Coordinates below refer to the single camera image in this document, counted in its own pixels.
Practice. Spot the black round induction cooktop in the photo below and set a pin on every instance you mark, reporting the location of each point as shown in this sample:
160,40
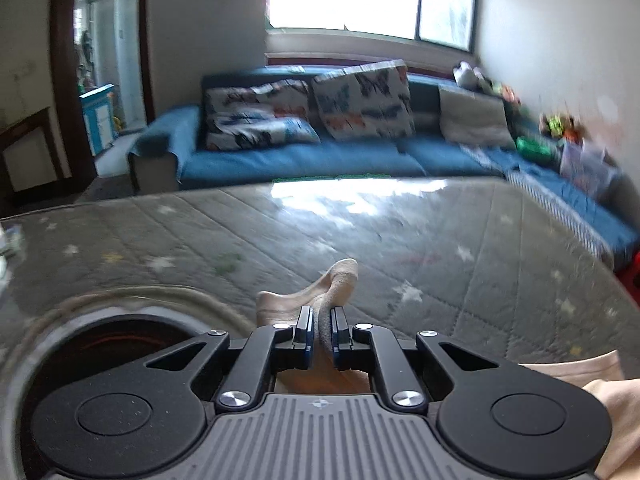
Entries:
42,353

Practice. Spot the blue corner sofa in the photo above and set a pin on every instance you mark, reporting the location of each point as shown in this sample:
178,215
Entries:
170,155

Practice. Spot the clear plastic storage box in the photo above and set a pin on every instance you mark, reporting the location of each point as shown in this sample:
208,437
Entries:
588,171

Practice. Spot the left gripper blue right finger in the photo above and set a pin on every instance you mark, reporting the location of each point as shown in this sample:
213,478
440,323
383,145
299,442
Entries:
341,339

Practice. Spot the small butterfly cushion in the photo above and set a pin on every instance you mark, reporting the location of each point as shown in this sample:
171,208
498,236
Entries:
239,119

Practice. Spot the large butterfly cushion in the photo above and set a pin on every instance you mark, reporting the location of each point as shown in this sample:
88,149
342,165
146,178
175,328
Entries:
366,101

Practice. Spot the dark wooden door frame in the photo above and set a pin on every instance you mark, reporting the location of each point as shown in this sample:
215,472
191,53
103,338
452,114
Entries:
62,59

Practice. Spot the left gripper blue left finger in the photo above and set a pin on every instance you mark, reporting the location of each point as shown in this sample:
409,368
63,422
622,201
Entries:
303,339

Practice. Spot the brown plush toys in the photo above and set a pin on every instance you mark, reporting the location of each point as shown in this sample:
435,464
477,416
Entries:
561,127

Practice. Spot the green plastic bowl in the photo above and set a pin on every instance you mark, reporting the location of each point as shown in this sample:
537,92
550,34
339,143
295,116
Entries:
533,151

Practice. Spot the panda plush toy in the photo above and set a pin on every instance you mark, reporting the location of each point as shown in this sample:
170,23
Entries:
470,78

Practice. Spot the blue cabinet in doorway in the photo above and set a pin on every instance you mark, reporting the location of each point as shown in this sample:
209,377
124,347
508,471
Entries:
97,108

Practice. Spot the red plastic stool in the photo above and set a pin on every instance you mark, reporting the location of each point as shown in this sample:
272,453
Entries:
629,277

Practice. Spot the cream beige garment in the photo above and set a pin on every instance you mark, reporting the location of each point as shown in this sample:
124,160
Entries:
510,421

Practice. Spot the grey plain cushion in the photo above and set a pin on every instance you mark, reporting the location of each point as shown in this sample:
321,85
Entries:
473,119

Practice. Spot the colourful toys on sofa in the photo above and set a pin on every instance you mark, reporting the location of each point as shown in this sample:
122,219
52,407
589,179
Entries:
506,93

